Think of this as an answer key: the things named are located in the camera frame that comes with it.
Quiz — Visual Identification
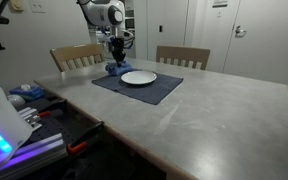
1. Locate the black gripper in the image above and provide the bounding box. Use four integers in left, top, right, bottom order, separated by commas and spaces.
112, 37, 126, 67

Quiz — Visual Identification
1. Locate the blue towel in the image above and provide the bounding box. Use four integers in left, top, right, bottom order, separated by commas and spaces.
105, 61, 132, 76

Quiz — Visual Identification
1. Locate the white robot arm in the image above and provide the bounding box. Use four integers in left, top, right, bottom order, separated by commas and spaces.
77, 0, 126, 67

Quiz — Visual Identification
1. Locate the white round plate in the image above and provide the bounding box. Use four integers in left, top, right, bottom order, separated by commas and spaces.
121, 71, 157, 85

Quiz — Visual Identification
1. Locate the dark blue placemat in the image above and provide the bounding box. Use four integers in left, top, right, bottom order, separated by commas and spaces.
92, 73, 183, 105

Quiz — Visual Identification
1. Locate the wooden chair with slats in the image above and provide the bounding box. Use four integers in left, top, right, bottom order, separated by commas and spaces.
156, 46, 210, 70

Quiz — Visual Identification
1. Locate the blue tissue pack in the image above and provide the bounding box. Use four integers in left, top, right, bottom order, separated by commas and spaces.
9, 85, 44, 101

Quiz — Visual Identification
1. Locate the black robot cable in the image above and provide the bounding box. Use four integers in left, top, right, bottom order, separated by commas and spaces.
121, 29, 136, 50

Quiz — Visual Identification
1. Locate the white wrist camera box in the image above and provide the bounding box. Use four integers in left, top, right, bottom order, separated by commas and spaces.
97, 33, 115, 43

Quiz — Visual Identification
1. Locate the orange handled clamp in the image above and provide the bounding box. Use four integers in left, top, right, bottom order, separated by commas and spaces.
66, 121, 104, 155

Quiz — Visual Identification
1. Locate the aluminium rail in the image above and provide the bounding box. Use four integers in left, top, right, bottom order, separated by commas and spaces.
0, 133, 67, 180

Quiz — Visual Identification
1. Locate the door handle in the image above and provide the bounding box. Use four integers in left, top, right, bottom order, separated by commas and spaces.
235, 26, 246, 37

